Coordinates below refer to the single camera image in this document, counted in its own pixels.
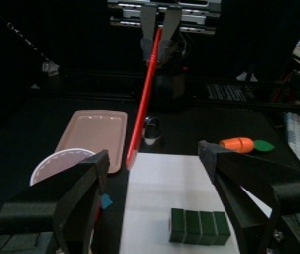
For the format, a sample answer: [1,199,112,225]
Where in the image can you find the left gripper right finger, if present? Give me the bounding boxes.
[196,139,300,254]

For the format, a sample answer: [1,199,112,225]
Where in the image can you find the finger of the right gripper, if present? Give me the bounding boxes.
[157,6,183,60]
[139,4,159,63]

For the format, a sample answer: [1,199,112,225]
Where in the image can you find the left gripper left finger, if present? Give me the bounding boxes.
[0,149,112,254]

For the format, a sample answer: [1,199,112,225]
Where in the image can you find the red toy knife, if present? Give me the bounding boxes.
[124,27,164,172]

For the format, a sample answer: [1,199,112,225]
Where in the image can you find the green toy sushi roll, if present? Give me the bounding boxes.
[167,207,231,247]

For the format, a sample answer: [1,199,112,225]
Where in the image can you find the green toy carrot leaf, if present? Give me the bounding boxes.
[251,139,277,153]

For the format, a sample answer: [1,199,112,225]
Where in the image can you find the orange toy carrot piece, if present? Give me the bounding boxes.
[218,136,255,155]

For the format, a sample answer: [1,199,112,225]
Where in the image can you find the blue toy utensil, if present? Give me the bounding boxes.
[99,193,113,210]

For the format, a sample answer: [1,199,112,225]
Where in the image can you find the red plastic cup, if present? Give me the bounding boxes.
[28,147,99,188]

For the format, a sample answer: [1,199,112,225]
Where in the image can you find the white cutting board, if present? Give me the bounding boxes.
[117,151,274,254]

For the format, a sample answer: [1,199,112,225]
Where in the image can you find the white printed label plate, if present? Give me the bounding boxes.
[206,83,257,103]

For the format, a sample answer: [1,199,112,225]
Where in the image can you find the small metal pot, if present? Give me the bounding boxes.
[141,115,164,147]

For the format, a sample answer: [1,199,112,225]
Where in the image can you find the white corner bracket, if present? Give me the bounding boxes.
[234,71,259,84]
[40,60,61,78]

